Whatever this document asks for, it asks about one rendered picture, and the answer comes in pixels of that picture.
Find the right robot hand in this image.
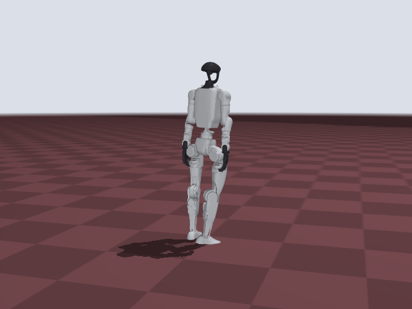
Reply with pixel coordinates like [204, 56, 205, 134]
[218, 145, 230, 172]

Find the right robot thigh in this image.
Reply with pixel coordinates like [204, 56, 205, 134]
[203, 145, 227, 201]

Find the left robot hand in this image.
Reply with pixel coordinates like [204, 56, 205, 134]
[182, 141, 190, 167]

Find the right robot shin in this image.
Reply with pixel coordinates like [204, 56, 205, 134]
[203, 192, 220, 238]

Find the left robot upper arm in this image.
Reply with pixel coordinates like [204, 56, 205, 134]
[187, 89, 196, 124]

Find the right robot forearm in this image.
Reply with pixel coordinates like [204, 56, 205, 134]
[221, 117, 232, 151]

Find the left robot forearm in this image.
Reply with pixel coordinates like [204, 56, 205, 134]
[182, 119, 194, 146]

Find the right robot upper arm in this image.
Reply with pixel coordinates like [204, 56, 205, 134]
[217, 90, 231, 127]

